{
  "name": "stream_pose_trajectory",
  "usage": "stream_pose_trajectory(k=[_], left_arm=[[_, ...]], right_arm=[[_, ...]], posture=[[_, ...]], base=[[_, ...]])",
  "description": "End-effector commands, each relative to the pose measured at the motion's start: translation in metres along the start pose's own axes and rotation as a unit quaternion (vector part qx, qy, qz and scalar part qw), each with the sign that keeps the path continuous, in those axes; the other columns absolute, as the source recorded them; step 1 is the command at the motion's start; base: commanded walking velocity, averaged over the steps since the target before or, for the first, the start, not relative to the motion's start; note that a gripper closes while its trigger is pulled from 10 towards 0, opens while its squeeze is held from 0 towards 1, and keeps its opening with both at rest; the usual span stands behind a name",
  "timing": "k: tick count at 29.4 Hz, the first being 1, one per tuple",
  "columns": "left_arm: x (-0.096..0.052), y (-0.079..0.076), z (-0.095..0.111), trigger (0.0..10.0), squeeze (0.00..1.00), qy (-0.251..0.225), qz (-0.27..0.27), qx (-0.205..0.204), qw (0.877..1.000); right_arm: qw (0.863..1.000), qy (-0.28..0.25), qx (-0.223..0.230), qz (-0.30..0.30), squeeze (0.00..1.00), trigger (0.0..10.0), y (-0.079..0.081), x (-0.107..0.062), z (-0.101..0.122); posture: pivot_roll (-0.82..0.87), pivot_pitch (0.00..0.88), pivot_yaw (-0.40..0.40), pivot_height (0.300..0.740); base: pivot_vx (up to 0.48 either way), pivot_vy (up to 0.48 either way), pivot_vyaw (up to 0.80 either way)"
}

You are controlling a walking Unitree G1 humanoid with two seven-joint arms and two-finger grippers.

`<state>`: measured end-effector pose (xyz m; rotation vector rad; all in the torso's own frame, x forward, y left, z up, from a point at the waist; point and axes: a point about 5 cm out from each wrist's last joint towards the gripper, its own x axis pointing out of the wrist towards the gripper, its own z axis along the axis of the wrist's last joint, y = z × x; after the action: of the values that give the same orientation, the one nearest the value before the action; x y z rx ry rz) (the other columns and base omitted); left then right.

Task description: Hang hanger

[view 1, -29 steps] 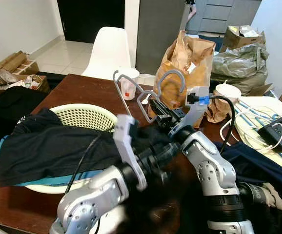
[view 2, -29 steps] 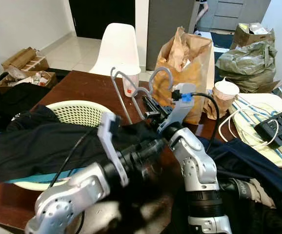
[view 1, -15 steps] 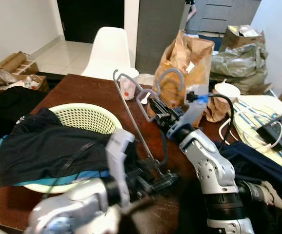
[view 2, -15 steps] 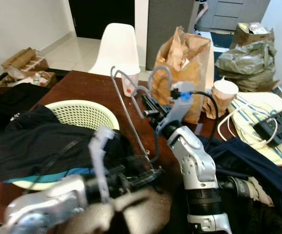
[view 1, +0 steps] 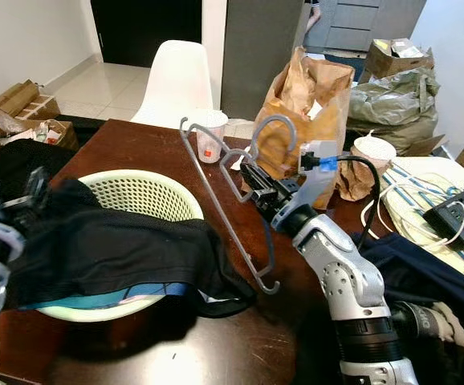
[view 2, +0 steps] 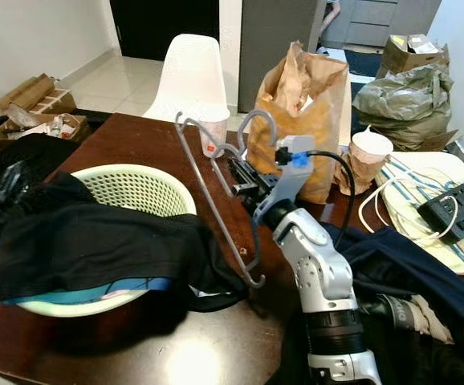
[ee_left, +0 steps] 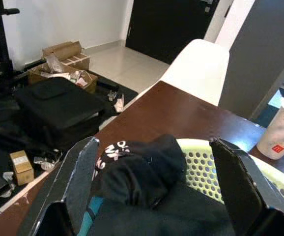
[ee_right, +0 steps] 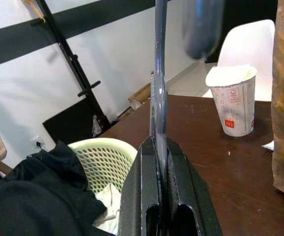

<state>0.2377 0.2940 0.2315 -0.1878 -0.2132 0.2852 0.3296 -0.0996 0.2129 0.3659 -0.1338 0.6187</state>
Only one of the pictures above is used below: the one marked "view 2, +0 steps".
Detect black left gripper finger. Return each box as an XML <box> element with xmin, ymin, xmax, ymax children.
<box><xmin>0</xmin><ymin>160</ymin><xmax>37</xmax><ymax>211</ymax></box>

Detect grey plastic clothes hanger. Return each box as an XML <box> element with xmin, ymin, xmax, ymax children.
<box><xmin>173</xmin><ymin>108</ymin><xmax>279</xmax><ymax>288</ymax></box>

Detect black Petronas t-shirt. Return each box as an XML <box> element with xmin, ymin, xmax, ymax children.
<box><xmin>0</xmin><ymin>172</ymin><xmax>249</xmax><ymax>314</ymax></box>

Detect navy t-shirt gold print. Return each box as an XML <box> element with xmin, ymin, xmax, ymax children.
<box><xmin>324</xmin><ymin>223</ymin><xmax>464</xmax><ymax>354</ymax></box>

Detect black cloth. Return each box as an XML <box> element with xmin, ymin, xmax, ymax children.
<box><xmin>0</xmin><ymin>132</ymin><xmax>80</xmax><ymax>189</ymax></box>

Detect paper cup red logo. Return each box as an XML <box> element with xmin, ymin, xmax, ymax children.
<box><xmin>196</xmin><ymin>104</ymin><xmax>231</xmax><ymax>159</ymax></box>

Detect open cardboard box with clutter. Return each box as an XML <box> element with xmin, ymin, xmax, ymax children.
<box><xmin>0</xmin><ymin>112</ymin><xmax>90</xmax><ymax>152</ymax></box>

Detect brown cardboard box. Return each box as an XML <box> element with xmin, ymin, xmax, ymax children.
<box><xmin>0</xmin><ymin>74</ymin><xmax>76</xmax><ymax>116</ymax></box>
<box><xmin>379</xmin><ymin>34</ymin><xmax>451</xmax><ymax>77</ymax></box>

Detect brown paper bag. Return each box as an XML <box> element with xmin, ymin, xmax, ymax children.
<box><xmin>246</xmin><ymin>42</ymin><xmax>349</xmax><ymax>203</ymax></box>

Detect pale green laundry basket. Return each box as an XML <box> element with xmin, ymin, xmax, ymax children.
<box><xmin>15</xmin><ymin>164</ymin><xmax>197</xmax><ymax>318</ymax></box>

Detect white plastic chair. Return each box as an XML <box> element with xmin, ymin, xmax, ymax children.
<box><xmin>142</xmin><ymin>34</ymin><xmax>229</xmax><ymax>123</ymax></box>

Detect white lidded paper cup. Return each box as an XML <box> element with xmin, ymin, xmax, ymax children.
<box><xmin>336</xmin><ymin>127</ymin><xmax>395</xmax><ymax>196</ymax></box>

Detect cream bag blue lines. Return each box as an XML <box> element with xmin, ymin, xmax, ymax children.
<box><xmin>376</xmin><ymin>151</ymin><xmax>464</xmax><ymax>274</ymax></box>

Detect grey green garbage bag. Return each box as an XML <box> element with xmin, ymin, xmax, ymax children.
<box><xmin>352</xmin><ymin>64</ymin><xmax>454</xmax><ymax>149</ymax></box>

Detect person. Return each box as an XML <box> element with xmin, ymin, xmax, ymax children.
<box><xmin>319</xmin><ymin>0</ymin><xmax>342</xmax><ymax>37</ymax></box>

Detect black power strip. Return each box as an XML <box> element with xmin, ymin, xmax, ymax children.
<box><xmin>417</xmin><ymin>176</ymin><xmax>464</xmax><ymax>244</ymax></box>

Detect grey panel door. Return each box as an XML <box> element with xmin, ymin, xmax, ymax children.
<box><xmin>316</xmin><ymin>0</ymin><xmax>443</xmax><ymax>47</ymax></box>

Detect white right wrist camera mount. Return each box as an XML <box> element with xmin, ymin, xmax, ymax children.
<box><xmin>264</xmin><ymin>135</ymin><xmax>315</xmax><ymax>229</ymax></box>

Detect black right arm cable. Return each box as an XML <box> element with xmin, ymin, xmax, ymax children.
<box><xmin>312</xmin><ymin>150</ymin><xmax>357</xmax><ymax>245</ymax></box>

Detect white cable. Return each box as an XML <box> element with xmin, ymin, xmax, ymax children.
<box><xmin>358</xmin><ymin>164</ymin><xmax>464</xmax><ymax>241</ymax></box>

